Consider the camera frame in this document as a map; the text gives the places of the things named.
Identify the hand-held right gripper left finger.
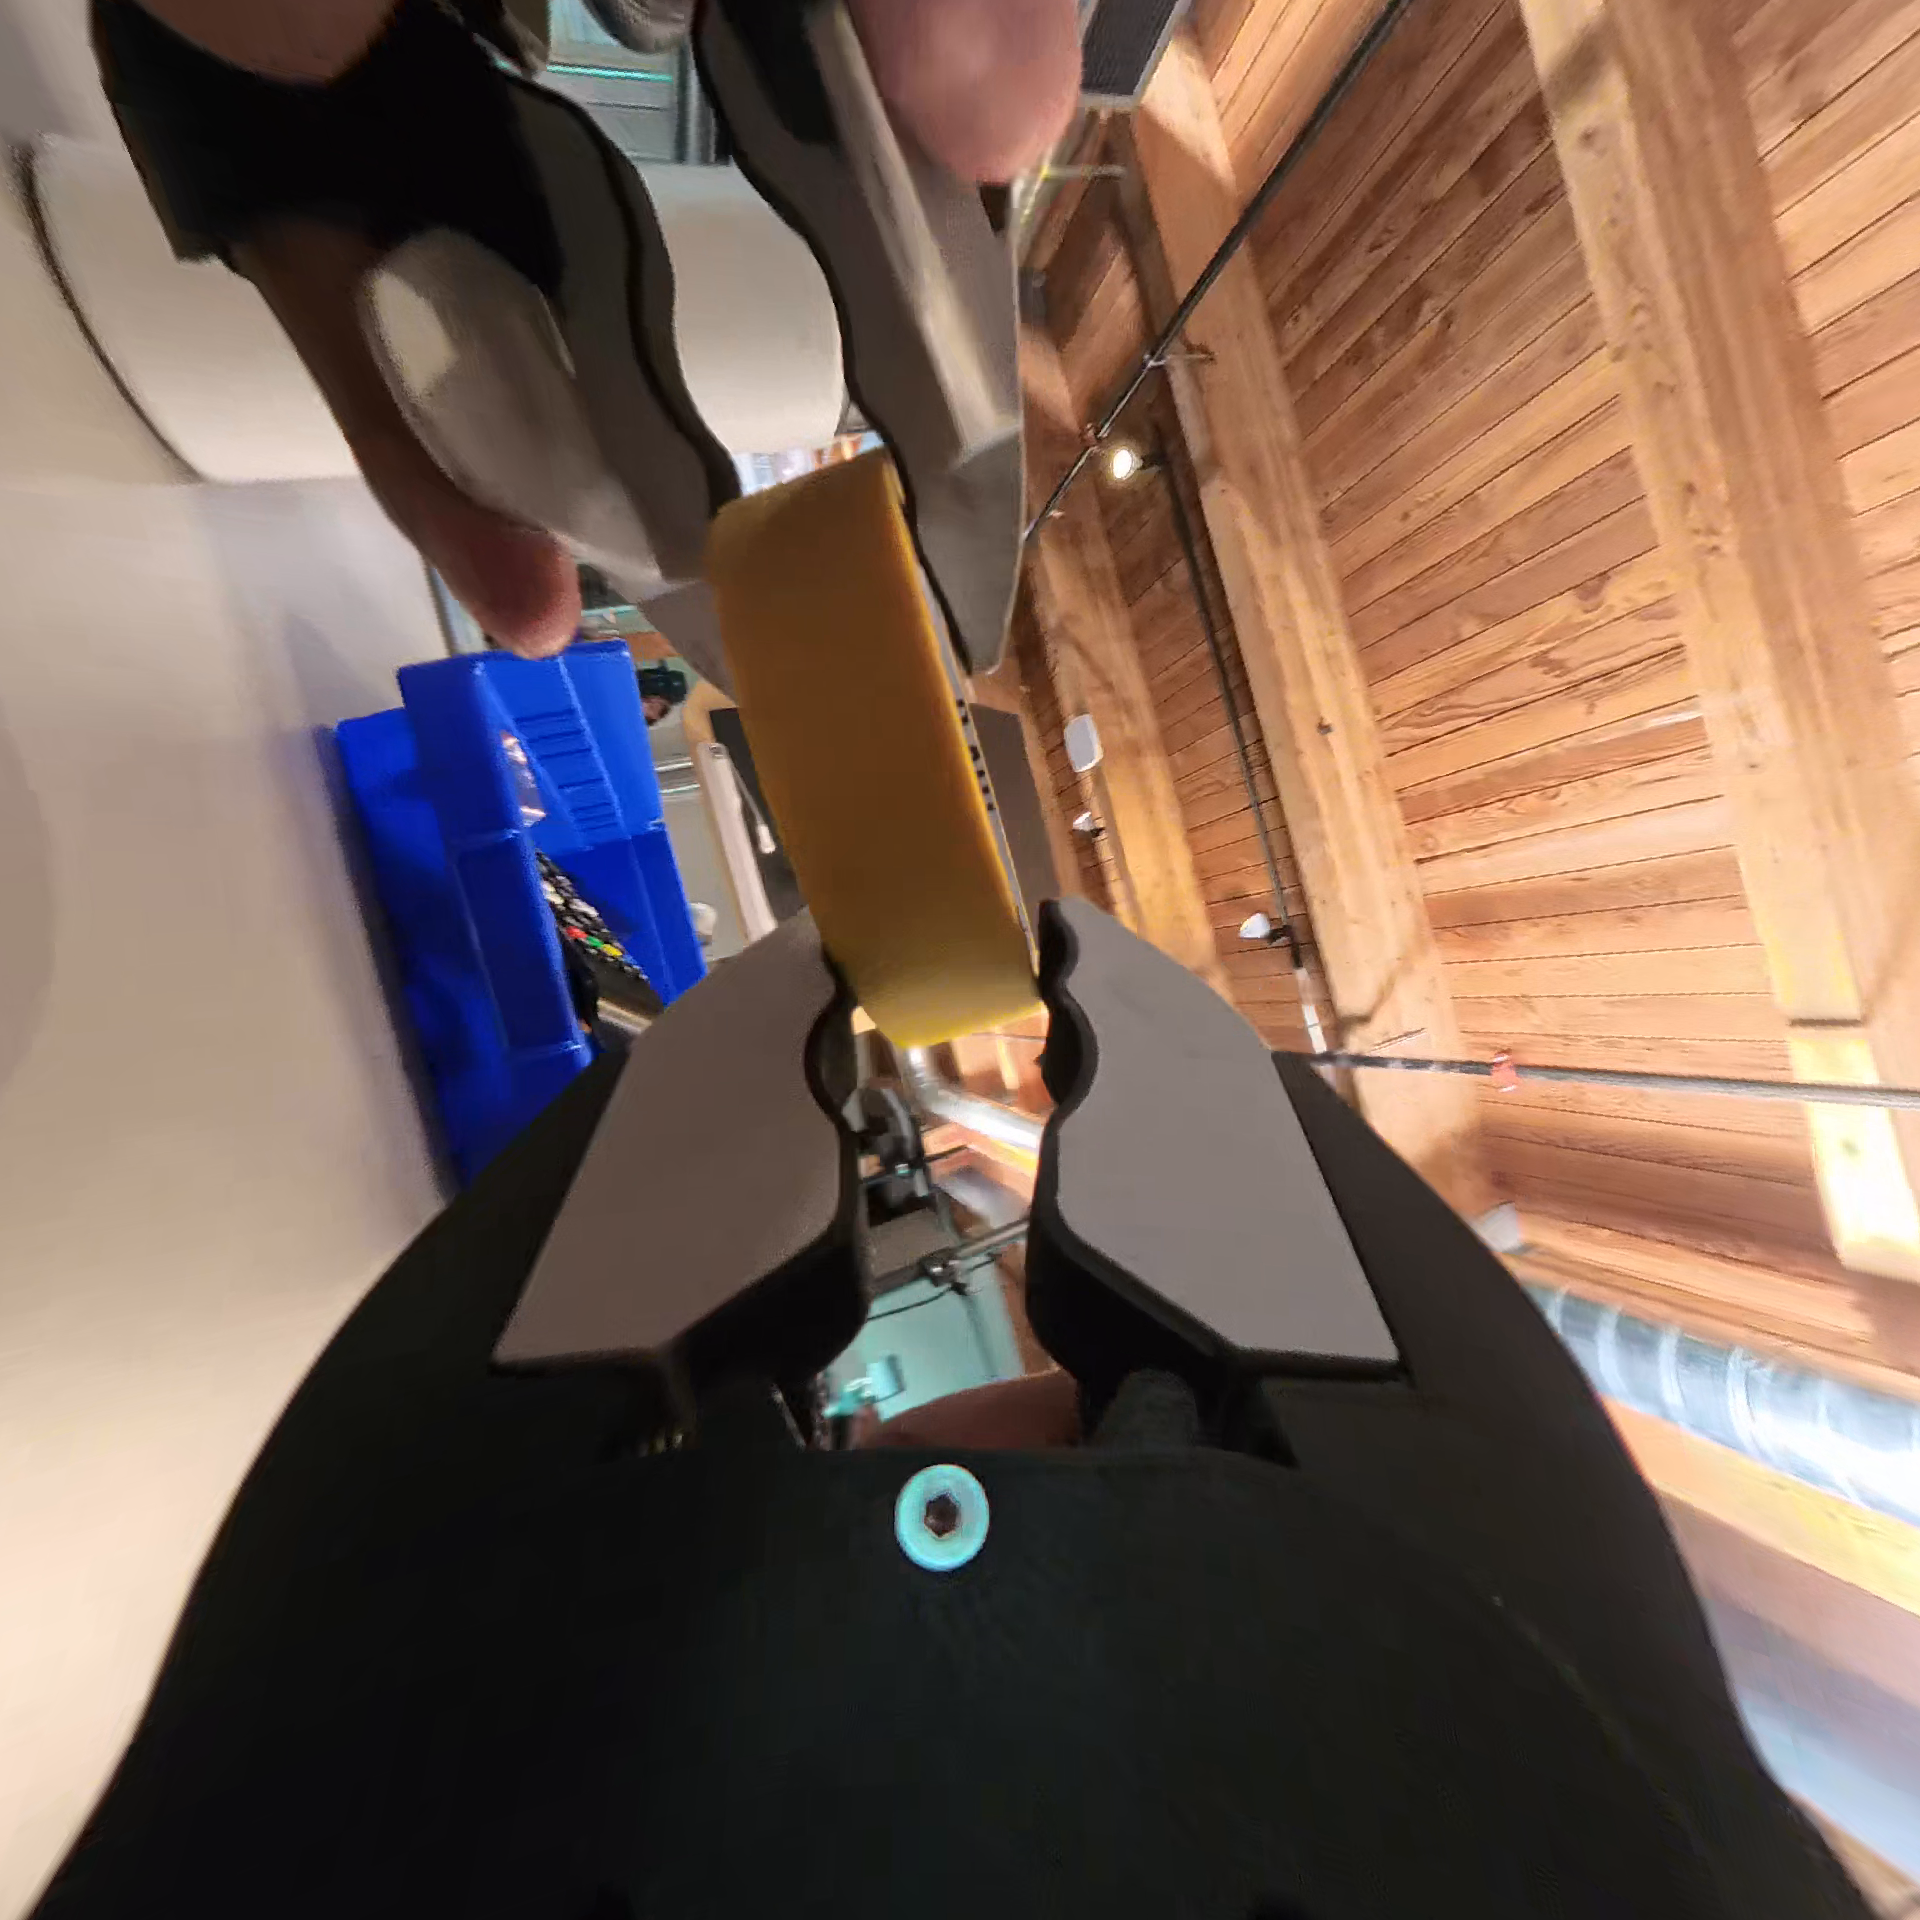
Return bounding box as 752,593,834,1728
493,916,876,1374

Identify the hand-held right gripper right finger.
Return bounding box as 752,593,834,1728
1021,898,1402,1385

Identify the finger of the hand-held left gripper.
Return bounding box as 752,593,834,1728
696,0,1029,673
365,67,745,699

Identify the white plastic bottle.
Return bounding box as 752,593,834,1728
0,133,854,490

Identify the blue plastic bin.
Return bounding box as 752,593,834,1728
316,638,708,1187

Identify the yellow tape roll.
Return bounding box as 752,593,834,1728
703,450,1043,1049

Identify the person's left hand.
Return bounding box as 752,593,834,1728
190,0,1088,657

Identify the white panel stand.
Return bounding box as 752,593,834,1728
703,742,780,948

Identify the black wood-edged panel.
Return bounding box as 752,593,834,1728
683,680,1060,938

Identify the silver air duct with vent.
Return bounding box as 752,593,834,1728
1019,0,1195,198

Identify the silver spiral air duct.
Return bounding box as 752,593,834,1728
1530,1274,1920,1524

